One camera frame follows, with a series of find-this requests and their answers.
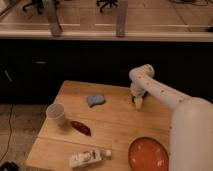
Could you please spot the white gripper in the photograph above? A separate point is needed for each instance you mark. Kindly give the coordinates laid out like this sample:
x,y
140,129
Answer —
x,y
137,91

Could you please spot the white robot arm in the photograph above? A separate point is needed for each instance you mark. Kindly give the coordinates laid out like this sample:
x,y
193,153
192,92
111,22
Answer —
x,y
191,127

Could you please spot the orange plate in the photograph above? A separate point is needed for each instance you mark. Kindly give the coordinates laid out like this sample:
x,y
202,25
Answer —
x,y
147,154

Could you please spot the dark red chili pepper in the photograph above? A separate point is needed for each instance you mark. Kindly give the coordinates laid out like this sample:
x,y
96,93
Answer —
x,y
81,128

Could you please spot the white plastic bottle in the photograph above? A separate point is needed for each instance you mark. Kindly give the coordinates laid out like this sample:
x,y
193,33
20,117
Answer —
x,y
89,157

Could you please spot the black office chair right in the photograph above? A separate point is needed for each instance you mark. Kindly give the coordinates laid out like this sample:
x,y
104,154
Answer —
x,y
103,3

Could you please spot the black office chair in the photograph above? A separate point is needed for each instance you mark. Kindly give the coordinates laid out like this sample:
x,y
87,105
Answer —
x,y
37,3
103,3

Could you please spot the black office chair left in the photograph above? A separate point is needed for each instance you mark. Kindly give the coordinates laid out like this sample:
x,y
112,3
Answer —
x,y
37,3

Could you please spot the black device on floor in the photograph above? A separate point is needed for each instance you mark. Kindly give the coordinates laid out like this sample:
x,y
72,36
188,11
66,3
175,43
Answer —
x,y
9,166

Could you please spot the grey metal post right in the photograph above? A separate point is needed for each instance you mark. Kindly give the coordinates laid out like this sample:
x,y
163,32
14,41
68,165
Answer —
x,y
121,18

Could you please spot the grey metal post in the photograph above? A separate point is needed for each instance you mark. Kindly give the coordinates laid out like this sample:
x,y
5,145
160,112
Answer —
x,y
121,18
54,25

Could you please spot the grey metal post left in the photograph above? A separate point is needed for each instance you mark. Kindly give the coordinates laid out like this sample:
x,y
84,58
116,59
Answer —
x,y
54,25

